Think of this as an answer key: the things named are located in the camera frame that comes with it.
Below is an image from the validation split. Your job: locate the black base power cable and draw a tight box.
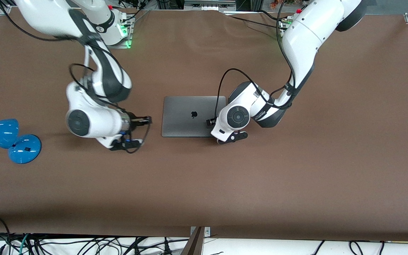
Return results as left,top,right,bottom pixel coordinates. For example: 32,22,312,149
119,0,151,26
225,10,291,32

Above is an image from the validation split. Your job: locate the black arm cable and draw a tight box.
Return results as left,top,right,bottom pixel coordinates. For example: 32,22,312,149
218,0,296,123
0,0,152,154

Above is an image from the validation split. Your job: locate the grey laptop computer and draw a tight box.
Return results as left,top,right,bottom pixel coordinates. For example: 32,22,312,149
161,96,227,138

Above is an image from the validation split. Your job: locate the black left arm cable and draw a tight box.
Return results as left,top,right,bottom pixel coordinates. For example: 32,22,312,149
218,0,296,123

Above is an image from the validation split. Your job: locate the brown table cover sheet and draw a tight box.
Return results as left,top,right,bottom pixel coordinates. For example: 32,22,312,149
0,7,408,242

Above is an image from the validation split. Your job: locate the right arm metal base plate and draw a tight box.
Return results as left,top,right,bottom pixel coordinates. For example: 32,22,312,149
114,12,134,49

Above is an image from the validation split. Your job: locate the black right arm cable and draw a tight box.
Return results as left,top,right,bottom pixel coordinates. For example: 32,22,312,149
0,0,152,154

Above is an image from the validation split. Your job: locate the metal table edge bracket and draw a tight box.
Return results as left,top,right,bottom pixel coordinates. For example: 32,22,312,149
181,226,211,255

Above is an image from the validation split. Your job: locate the black cable tangle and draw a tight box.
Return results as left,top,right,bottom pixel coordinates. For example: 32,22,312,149
0,232,190,255

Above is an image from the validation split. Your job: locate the teal floor cable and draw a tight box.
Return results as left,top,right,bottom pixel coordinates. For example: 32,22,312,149
19,233,30,255

